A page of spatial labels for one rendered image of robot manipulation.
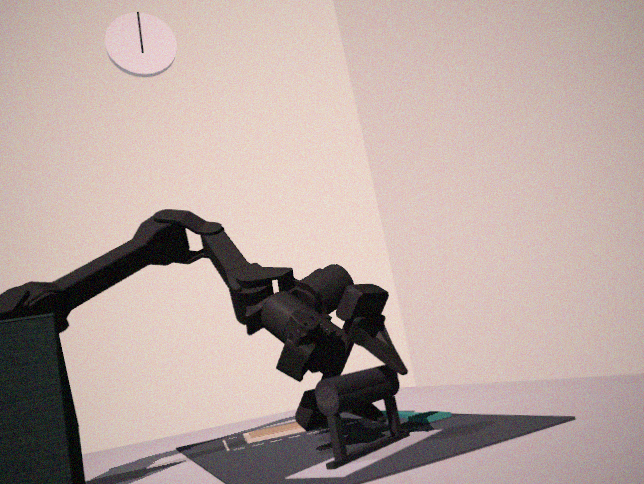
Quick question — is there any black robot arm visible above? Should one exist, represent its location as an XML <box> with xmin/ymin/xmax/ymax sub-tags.
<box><xmin>0</xmin><ymin>209</ymin><xmax>354</xmax><ymax>382</ymax></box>

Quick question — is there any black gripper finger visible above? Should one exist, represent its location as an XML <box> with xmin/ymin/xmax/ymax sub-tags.
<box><xmin>346</xmin><ymin>314</ymin><xmax>408</xmax><ymax>375</ymax></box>
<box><xmin>316</xmin><ymin>403</ymin><xmax>386</xmax><ymax>422</ymax></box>

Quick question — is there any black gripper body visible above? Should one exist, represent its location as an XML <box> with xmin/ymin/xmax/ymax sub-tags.
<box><xmin>295</xmin><ymin>284</ymin><xmax>389</xmax><ymax>431</ymax></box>

